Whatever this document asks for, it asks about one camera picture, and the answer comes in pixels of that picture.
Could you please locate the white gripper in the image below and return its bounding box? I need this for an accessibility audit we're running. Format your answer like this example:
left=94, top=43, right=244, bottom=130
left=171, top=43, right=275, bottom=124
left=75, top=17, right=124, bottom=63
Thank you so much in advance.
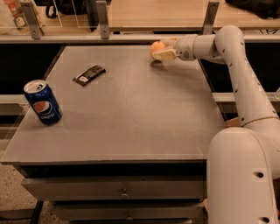
left=151, top=34, right=197, bottom=61

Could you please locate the orange fruit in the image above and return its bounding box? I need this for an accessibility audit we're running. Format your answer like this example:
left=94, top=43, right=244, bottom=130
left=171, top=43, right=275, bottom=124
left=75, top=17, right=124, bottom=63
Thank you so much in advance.
left=150, top=41, right=165, bottom=59

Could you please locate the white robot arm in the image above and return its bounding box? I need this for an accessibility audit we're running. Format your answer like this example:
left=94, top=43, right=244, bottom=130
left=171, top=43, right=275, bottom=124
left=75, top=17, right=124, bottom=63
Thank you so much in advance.
left=150, top=25, right=280, bottom=224

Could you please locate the light wooden desk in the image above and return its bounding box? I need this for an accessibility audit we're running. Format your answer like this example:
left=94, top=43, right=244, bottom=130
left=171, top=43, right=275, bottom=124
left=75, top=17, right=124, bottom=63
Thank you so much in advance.
left=108, top=0, right=279, bottom=31

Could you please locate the black snack bar wrapper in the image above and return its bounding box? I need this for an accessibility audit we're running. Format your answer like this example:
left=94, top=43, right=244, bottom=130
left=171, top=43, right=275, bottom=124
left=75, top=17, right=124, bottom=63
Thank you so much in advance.
left=73, top=65, right=106, bottom=87

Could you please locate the brown cardboard box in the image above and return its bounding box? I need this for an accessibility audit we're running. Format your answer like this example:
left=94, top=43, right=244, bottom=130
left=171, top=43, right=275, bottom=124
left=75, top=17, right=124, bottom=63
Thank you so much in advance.
left=226, top=117, right=241, bottom=127

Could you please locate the dark bag top right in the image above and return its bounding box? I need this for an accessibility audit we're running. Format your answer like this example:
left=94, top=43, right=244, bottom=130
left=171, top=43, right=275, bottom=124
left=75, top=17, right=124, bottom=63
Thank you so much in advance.
left=225, top=0, right=280, bottom=19

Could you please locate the grey drawer cabinet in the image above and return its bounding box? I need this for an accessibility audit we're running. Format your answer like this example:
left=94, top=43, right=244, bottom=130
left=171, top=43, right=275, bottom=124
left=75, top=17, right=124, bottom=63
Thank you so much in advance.
left=2, top=45, right=224, bottom=224

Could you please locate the black bag on desk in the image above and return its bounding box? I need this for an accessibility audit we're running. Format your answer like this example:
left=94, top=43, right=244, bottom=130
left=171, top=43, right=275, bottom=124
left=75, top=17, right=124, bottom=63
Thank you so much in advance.
left=36, top=0, right=87, bottom=18

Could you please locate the upper drawer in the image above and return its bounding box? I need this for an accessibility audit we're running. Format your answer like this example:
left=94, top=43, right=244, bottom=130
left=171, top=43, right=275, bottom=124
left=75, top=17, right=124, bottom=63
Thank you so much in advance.
left=22, top=176, right=207, bottom=201

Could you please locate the drawer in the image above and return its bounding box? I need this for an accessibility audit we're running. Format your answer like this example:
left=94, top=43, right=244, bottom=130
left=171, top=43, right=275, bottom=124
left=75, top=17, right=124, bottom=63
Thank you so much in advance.
left=52, top=201, right=203, bottom=221
left=22, top=176, right=207, bottom=201

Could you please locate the blue Pepsi can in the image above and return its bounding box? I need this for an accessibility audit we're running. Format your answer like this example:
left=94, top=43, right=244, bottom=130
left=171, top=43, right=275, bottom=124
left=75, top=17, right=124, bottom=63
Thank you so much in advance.
left=24, top=80, right=62, bottom=125

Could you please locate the white plastic bag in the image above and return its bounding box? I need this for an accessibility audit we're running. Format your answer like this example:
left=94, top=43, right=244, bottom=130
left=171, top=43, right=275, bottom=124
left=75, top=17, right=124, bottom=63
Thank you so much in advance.
left=0, top=0, right=46, bottom=37

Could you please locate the lower drawer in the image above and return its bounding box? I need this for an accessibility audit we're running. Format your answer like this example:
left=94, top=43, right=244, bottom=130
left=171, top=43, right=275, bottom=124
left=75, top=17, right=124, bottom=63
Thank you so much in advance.
left=52, top=201, right=203, bottom=221

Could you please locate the grey metal bracket right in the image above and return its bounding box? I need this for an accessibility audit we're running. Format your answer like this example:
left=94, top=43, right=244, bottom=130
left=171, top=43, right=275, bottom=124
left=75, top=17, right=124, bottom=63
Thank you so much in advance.
left=201, top=0, right=220, bottom=35

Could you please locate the grey metal bracket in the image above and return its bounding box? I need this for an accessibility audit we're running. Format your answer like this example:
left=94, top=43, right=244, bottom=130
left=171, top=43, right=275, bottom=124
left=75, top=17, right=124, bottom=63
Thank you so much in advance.
left=96, top=0, right=110, bottom=39
left=20, top=0, right=43, bottom=39
left=201, top=0, right=220, bottom=35

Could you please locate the grey metal bracket middle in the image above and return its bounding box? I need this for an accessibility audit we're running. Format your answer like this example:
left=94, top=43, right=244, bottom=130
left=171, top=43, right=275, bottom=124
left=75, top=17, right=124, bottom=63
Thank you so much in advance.
left=96, top=0, right=110, bottom=39

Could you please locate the grey metal bracket left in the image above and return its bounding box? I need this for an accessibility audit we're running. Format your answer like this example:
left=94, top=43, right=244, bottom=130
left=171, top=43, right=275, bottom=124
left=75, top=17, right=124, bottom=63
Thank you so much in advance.
left=20, top=0, right=43, bottom=39

